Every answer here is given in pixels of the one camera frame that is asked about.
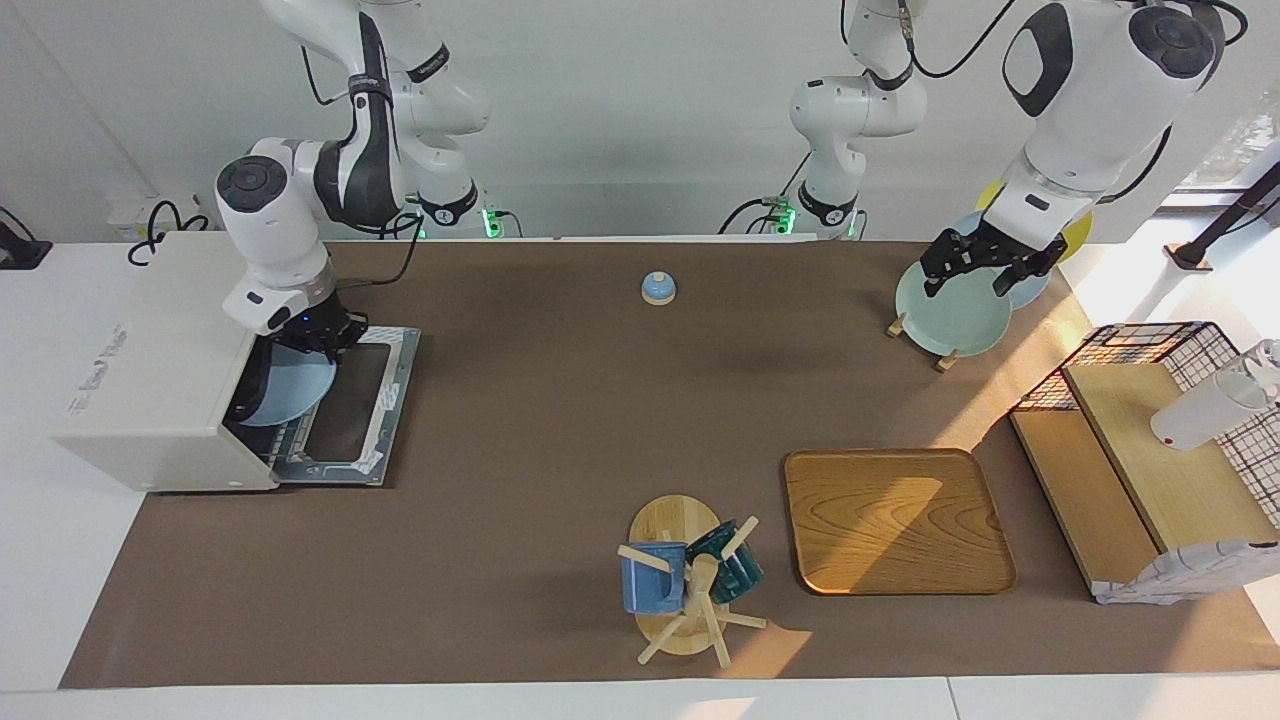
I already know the pale green plate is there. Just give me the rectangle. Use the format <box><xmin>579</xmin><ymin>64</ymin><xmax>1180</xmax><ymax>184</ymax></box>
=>
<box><xmin>894</xmin><ymin>252</ymin><xmax>1013</xmax><ymax>358</ymax></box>

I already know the black tangled wall cable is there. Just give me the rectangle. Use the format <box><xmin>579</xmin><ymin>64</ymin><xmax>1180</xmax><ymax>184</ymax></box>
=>
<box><xmin>127</xmin><ymin>200</ymin><xmax>217</xmax><ymax>267</ymax></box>

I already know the cream toaster oven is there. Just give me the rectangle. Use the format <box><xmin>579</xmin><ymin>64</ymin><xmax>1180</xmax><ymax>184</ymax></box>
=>
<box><xmin>52</xmin><ymin>235</ymin><xmax>421</xmax><ymax>494</ymax></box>

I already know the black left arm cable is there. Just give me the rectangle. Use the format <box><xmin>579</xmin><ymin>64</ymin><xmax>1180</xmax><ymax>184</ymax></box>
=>
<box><xmin>838</xmin><ymin>0</ymin><xmax>1251</xmax><ymax>203</ymax></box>

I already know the wooden serving tray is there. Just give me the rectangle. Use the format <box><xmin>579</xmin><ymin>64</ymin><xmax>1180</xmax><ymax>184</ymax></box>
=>
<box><xmin>783</xmin><ymin>448</ymin><xmax>1018</xmax><ymax>596</ymax></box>

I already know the wooden mug tree stand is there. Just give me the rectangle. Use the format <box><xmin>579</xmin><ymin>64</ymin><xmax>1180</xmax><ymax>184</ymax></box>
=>
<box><xmin>616</xmin><ymin>494</ymin><xmax>769</xmax><ymax>669</ymax></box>

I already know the black clamp mount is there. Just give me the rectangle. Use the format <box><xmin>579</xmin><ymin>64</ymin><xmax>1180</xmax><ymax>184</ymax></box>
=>
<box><xmin>0</xmin><ymin>207</ymin><xmax>53</xmax><ymax>271</ymax></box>

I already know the light blue racked plate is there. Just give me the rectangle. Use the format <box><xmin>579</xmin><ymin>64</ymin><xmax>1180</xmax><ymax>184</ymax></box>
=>
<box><xmin>950</xmin><ymin>208</ymin><xmax>1054</xmax><ymax>311</ymax></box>

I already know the yellow plate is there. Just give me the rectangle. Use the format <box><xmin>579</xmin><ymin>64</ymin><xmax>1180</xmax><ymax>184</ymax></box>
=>
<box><xmin>975</xmin><ymin>180</ymin><xmax>1093</xmax><ymax>264</ymax></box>

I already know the wooden shelf with wire basket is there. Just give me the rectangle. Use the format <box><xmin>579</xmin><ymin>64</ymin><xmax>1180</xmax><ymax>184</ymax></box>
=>
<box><xmin>1008</xmin><ymin>321</ymin><xmax>1280</xmax><ymax>606</ymax></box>

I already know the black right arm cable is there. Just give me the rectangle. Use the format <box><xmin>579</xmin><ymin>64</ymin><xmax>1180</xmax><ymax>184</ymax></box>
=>
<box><xmin>300</xmin><ymin>40</ymin><xmax>427</xmax><ymax>287</ymax></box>

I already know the white plastic cup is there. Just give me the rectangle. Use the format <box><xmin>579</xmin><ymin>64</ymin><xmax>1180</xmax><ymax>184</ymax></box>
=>
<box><xmin>1150</xmin><ymin>368</ymin><xmax>1271</xmax><ymax>451</ymax></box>

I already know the white marbled cloth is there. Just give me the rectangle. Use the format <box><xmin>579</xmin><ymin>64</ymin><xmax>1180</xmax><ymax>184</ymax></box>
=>
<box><xmin>1092</xmin><ymin>538</ymin><xmax>1280</xmax><ymax>606</ymax></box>

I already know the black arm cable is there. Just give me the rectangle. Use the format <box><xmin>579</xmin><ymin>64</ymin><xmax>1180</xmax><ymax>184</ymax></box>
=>
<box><xmin>300</xmin><ymin>40</ymin><xmax>427</xmax><ymax>287</ymax></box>
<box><xmin>838</xmin><ymin>0</ymin><xmax>1251</xmax><ymax>203</ymax></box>

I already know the blue mug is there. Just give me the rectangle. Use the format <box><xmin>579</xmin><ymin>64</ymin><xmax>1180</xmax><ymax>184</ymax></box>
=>
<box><xmin>620</xmin><ymin>541</ymin><xmax>689</xmax><ymax>615</ymax></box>

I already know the brown table mat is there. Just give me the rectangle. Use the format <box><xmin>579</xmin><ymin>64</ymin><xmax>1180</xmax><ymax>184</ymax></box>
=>
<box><xmin>58</xmin><ymin>240</ymin><xmax>1280</xmax><ymax>691</ymax></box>

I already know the light blue round plate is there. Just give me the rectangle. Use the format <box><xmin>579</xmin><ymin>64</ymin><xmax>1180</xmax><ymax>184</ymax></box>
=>
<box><xmin>238</xmin><ymin>345</ymin><xmax>339</xmax><ymax>428</ymax></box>

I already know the glass oven door with handle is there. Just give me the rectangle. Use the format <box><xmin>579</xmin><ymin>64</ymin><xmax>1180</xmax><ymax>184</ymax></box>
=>
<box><xmin>268</xmin><ymin>325</ymin><xmax>421</xmax><ymax>489</ymax></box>

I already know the dark green mug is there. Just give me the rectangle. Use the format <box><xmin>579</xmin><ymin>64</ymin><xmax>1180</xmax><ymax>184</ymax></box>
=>
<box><xmin>685</xmin><ymin>520</ymin><xmax>765</xmax><ymax>605</ymax></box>

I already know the clear glass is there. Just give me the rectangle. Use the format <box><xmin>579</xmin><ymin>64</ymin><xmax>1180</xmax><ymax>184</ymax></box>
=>
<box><xmin>1245</xmin><ymin>338</ymin><xmax>1280</xmax><ymax>401</ymax></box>

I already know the wooden plate rack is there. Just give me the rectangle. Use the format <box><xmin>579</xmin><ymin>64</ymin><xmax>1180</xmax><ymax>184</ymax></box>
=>
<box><xmin>886</xmin><ymin>310</ymin><xmax>963</xmax><ymax>374</ymax></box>

